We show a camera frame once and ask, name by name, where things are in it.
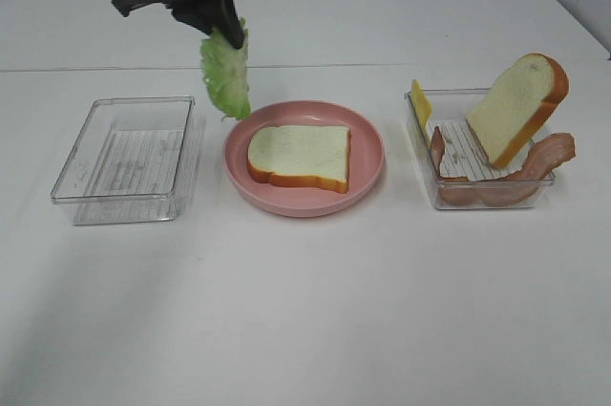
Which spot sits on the green lettuce leaf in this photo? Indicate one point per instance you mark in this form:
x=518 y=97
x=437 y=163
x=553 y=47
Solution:
x=224 y=73

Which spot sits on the bread slice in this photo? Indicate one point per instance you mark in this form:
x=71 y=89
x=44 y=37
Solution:
x=301 y=156
x=519 y=102

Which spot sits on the yellow cheese slice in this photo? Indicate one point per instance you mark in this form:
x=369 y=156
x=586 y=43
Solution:
x=421 y=105

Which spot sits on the bacon strip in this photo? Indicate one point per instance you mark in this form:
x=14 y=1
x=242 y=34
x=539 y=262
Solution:
x=437 y=150
x=542 y=159

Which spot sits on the clear left food container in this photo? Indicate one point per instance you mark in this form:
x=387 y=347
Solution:
x=135 y=160

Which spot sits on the clear food container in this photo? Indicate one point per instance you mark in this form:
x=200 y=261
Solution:
x=135 y=160
x=463 y=154

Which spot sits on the pink round plate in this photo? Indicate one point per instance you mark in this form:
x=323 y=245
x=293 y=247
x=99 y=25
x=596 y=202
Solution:
x=366 y=159

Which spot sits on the clear right food container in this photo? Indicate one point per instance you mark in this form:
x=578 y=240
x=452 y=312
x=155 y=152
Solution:
x=463 y=154

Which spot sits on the upright bread slice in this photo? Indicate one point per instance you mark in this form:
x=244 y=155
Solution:
x=519 y=102

